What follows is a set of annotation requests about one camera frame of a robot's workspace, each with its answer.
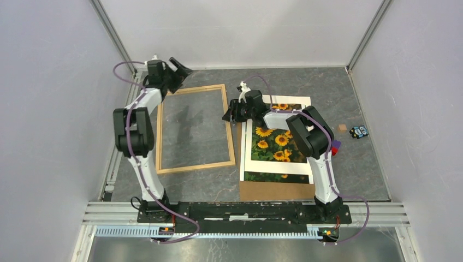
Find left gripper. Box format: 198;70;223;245
162;58;193;94

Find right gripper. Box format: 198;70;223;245
222;99;254;123

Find white photo mat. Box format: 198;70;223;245
244;94;314;176

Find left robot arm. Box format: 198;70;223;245
113;56;193;223

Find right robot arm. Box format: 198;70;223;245
222;88;343;223

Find sunflower photo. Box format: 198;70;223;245
244;127;313;184

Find brown backing board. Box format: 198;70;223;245
236;123;315;201

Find red purple block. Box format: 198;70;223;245
331;139;341;156

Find small wooden cube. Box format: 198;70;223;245
337;124;347;133

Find black blue toy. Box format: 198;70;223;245
349;125;369;139

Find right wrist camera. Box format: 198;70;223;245
237;81;251;103

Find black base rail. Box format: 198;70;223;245
137;201;352;239

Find white slotted cable duct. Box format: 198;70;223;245
94;225;339;241

